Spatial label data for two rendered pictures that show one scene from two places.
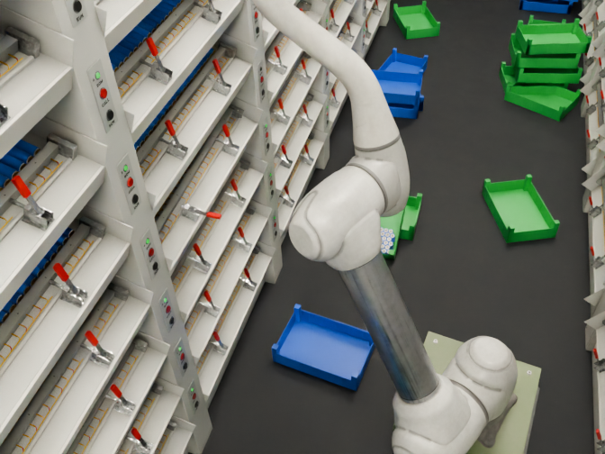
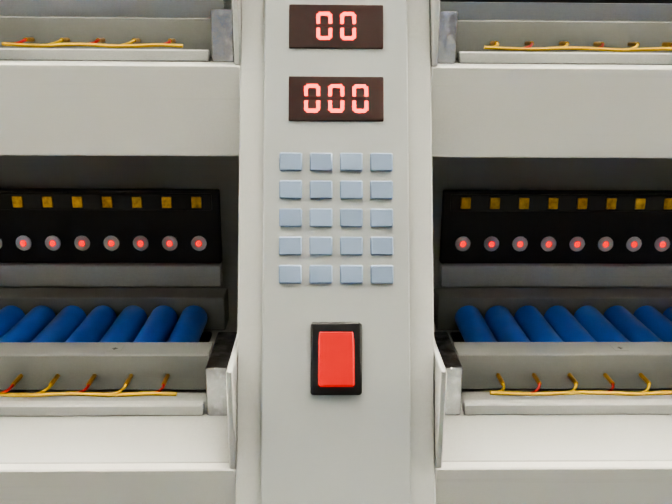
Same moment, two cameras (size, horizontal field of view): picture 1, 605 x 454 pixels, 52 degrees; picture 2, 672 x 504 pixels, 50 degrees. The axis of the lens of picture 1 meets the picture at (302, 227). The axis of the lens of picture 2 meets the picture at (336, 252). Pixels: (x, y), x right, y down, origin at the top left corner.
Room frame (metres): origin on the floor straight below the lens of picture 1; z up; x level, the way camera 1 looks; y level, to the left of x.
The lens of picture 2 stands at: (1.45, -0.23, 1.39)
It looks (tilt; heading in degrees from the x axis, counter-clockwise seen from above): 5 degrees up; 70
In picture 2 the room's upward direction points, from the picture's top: straight up
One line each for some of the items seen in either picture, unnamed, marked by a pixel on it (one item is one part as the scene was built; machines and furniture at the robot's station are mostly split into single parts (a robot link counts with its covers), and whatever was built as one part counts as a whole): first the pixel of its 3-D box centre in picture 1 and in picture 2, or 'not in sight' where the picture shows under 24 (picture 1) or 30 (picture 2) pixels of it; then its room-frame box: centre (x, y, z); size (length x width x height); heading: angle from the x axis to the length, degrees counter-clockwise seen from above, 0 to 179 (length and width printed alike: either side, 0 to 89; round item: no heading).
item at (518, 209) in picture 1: (519, 207); not in sight; (1.84, -0.89, 0.04); 0.30 x 0.20 x 0.08; 5
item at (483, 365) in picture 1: (481, 376); not in sight; (0.85, -0.44, 0.40); 0.18 x 0.16 x 0.22; 135
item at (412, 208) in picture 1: (381, 210); not in sight; (1.86, -0.33, 0.04); 0.30 x 0.20 x 0.08; 71
